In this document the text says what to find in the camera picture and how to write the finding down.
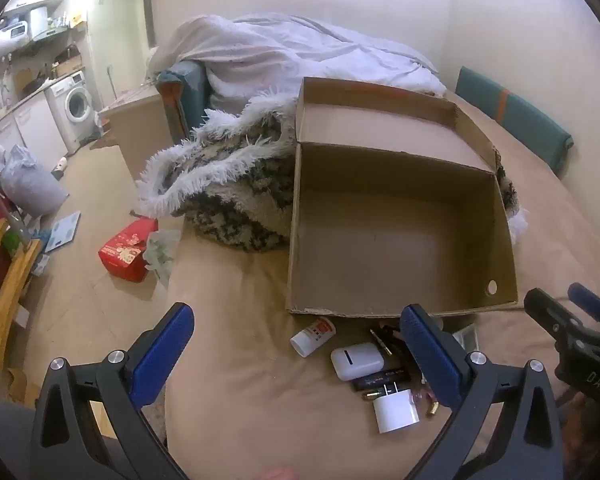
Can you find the grey stuffed bag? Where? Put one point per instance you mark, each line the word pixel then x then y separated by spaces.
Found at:
pixel 30 185

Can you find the yellow wooden chair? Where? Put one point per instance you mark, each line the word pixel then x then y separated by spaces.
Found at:
pixel 10 300

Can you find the teal cushion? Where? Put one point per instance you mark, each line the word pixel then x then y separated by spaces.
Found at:
pixel 187 90

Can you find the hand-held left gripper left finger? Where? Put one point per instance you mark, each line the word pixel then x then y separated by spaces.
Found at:
pixel 162 355

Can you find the beige bed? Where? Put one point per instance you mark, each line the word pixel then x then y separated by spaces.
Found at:
pixel 260 410

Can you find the white cylindrical appliance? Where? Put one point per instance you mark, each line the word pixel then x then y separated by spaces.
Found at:
pixel 38 22

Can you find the person's right hand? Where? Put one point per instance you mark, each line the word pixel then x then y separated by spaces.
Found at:
pixel 575 412

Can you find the white earbuds case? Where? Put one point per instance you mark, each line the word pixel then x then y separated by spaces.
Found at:
pixel 355 360

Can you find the white bottle with red label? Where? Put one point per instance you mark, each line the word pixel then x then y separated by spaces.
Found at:
pixel 310 338

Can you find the white microwave oven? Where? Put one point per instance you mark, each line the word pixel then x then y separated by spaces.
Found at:
pixel 16 29

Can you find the short gold metal piece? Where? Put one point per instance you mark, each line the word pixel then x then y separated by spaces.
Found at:
pixel 432 408
pixel 372 395

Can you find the brown cardboard box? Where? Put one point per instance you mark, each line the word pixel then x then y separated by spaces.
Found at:
pixel 395 240

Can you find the white charger plug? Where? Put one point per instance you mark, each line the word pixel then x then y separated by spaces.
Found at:
pixel 395 412

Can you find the red gift box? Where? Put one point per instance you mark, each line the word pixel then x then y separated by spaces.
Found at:
pixel 125 252

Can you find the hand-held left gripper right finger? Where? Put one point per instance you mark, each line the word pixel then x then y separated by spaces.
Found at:
pixel 427 360

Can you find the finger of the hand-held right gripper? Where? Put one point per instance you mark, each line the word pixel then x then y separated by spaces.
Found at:
pixel 547 310
pixel 587 302

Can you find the white washing machine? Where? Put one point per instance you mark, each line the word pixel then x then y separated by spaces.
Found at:
pixel 75 105

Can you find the white duvet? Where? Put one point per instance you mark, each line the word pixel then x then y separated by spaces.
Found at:
pixel 290 50

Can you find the clear plastic bag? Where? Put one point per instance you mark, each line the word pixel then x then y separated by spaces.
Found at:
pixel 162 255

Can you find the long gold metal bit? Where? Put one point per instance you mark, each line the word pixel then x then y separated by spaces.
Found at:
pixel 381 342

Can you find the black device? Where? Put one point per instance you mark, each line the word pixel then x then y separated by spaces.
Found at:
pixel 380 379

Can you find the person's grey trousers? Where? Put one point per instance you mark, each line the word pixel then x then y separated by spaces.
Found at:
pixel 5 440

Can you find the fluffy patterned blanket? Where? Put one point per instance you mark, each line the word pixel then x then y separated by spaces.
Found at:
pixel 230 185

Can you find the light wooden cabinet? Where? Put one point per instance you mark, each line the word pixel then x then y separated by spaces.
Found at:
pixel 140 130

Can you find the teal headboard panel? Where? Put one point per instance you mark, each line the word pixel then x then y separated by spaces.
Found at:
pixel 515 110

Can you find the pale blue bathroom scale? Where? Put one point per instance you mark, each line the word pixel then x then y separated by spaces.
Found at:
pixel 62 230

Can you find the white kitchen cabinets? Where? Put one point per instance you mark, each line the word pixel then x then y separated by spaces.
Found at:
pixel 35 120

